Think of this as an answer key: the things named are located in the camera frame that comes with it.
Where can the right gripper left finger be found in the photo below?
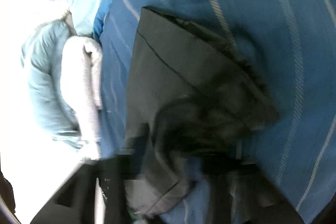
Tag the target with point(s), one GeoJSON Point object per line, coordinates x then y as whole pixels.
{"type": "Point", "coordinates": [74, 202]}

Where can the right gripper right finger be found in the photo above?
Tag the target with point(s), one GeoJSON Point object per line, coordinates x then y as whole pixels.
{"type": "Point", "coordinates": [240, 193]}

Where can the black garment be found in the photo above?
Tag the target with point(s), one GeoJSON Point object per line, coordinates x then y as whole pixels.
{"type": "Point", "coordinates": [189, 96]}

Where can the white pink folded cloth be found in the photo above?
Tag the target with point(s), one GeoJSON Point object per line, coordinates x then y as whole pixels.
{"type": "Point", "coordinates": [80, 83]}

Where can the blue striped bed sheet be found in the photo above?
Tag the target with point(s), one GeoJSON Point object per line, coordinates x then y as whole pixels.
{"type": "Point", "coordinates": [290, 44]}

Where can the light blue quilt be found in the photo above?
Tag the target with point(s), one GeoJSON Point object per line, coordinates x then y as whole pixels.
{"type": "Point", "coordinates": [41, 61]}

